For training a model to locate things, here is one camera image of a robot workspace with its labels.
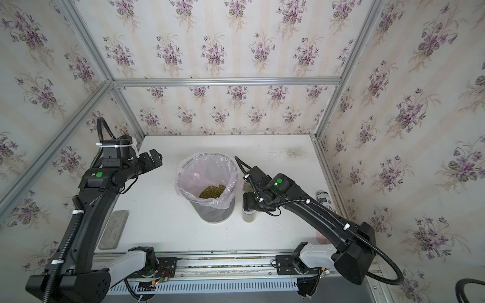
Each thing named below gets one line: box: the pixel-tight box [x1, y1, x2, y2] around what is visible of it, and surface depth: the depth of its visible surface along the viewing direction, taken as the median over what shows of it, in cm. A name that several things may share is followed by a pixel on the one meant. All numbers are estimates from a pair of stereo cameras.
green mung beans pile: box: [198, 184, 227, 199], surface depth 93 cm
